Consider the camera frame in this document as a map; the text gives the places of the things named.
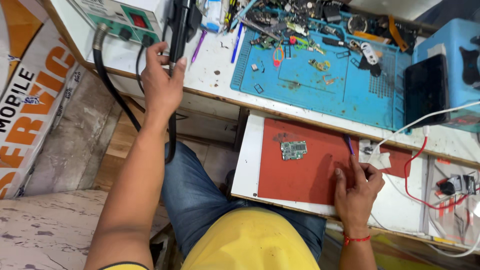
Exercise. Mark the orange flex ribbon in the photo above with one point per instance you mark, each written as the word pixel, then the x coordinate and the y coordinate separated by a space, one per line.
pixel 396 34

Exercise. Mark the purple pen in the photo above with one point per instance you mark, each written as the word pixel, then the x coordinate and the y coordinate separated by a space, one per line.
pixel 198 45

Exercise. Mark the gold flex part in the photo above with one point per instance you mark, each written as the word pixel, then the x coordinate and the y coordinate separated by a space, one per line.
pixel 320 64

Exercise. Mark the black phone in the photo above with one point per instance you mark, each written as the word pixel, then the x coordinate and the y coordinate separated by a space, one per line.
pixel 426 92

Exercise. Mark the blue pen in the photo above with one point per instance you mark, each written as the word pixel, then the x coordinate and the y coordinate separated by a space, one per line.
pixel 237 43

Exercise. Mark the green circuit board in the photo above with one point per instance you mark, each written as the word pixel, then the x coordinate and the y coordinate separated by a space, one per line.
pixel 294 150

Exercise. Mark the small copper bracket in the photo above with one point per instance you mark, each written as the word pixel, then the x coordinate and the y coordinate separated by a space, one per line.
pixel 329 79

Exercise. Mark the red-brown work mat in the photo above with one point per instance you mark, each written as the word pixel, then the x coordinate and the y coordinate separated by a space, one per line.
pixel 303 165

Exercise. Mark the white blue bottle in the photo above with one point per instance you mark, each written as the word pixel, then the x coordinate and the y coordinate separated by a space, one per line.
pixel 213 15

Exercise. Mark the person's blue jeans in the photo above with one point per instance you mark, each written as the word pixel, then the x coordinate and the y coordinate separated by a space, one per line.
pixel 195 195

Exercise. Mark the white plastic phone part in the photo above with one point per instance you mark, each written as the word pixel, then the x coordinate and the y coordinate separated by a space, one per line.
pixel 369 52

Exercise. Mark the white orange printed banner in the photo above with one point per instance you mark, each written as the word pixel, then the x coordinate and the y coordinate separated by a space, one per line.
pixel 30 93

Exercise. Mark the black charger plug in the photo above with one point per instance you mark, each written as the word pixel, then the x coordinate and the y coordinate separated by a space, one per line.
pixel 457 184

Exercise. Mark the heap of phone parts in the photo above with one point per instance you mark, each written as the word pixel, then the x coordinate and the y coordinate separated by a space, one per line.
pixel 315 18

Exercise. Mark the blue silicone repair mat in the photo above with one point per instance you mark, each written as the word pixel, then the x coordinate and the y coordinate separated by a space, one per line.
pixel 322 92

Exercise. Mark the person's right hand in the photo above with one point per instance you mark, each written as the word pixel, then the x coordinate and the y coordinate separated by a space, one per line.
pixel 356 197

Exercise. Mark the person's left hand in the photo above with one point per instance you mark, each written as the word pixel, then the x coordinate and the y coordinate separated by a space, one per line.
pixel 161 88

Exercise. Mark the white tissue paper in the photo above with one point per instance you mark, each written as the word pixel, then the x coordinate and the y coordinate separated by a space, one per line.
pixel 377 159

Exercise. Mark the purple tweezers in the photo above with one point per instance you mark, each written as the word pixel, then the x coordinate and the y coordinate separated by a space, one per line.
pixel 349 144

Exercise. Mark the small black frame tray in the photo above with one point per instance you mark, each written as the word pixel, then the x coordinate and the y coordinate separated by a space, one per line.
pixel 258 88

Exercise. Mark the white pull-out shelf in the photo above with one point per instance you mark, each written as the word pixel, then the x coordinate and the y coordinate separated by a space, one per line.
pixel 245 157

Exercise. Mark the clear plastic packets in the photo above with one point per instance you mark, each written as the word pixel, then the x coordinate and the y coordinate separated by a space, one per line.
pixel 455 213

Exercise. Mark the orange loop part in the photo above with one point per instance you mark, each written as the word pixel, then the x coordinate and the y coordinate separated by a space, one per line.
pixel 278 56

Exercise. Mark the person's yellow shirt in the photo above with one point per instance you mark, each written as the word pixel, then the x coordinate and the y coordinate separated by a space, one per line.
pixel 251 240

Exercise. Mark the white green rework station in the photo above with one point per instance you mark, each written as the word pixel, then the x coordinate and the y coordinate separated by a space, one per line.
pixel 123 20

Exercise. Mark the blue machine box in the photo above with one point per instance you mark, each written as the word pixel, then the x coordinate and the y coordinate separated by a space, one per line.
pixel 455 56

